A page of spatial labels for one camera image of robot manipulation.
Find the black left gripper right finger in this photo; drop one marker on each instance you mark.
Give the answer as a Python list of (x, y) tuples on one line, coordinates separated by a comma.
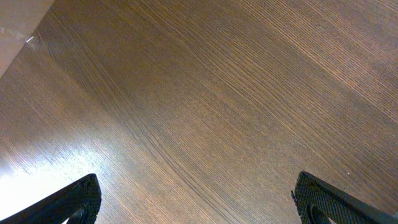
[(319, 202)]

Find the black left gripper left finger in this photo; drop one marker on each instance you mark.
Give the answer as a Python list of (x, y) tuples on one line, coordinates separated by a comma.
[(77, 203)]

